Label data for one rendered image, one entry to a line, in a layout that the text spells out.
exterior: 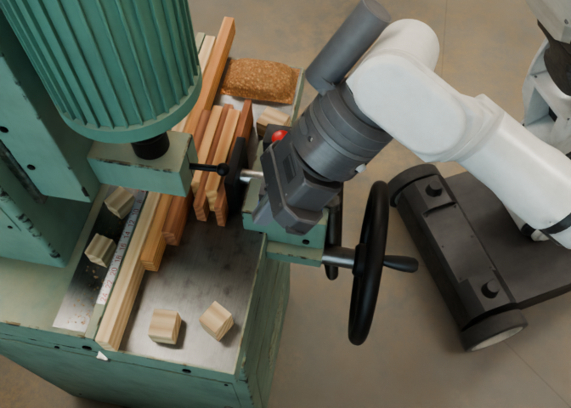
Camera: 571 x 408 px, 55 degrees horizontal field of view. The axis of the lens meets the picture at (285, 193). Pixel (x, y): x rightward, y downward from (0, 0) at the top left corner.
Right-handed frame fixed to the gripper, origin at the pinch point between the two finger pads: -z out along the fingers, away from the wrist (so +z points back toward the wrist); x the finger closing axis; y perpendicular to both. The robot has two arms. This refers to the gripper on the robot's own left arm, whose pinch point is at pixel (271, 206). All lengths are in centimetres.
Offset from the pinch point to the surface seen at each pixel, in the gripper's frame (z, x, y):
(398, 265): -5.9, -1.0, -27.0
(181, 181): -11.9, 11.5, 5.3
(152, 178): -14.2, 13.0, 8.6
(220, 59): -12.9, 45.1, -6.2
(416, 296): -63, 31, -103
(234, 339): -23.3, -6.4, -6.9
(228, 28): -11, 53, -8
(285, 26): -62, 160, -81
